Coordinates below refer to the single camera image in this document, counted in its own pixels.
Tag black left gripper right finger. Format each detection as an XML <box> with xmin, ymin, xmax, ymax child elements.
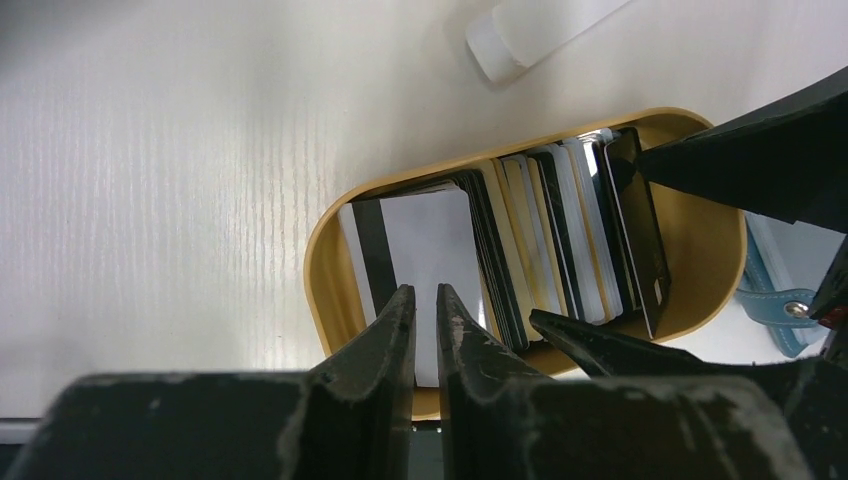
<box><xmin>436</xmin><ymin>284</ymin><xmax>813</xmax><ymax>479</ymax></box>

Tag white clothes rack stand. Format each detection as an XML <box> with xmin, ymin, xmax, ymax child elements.
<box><xmin>465</xmin><ymin>0</ymin><xmax>627</xmax><ymax>85</ymax></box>

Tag yellow box of cards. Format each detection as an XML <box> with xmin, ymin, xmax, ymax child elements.
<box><xmin>303</xmin><ymin>107</ymin><xmax>749</xmax><ymax>423</ymax></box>

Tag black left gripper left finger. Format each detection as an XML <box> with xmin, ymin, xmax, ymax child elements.
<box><xmin>7</xmin><ymin>285</ymin><xmax>416</xmax><ymax>479</ymax></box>

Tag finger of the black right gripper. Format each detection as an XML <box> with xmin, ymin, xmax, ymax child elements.
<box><xmin>637</xmin><ymin>69</ymin><xmax>847</xmax><ymax>233</ymax></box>
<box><xmin>529</xmin><ymin>310</ymin><xmax>847</xmax><ymax>479</ymax></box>

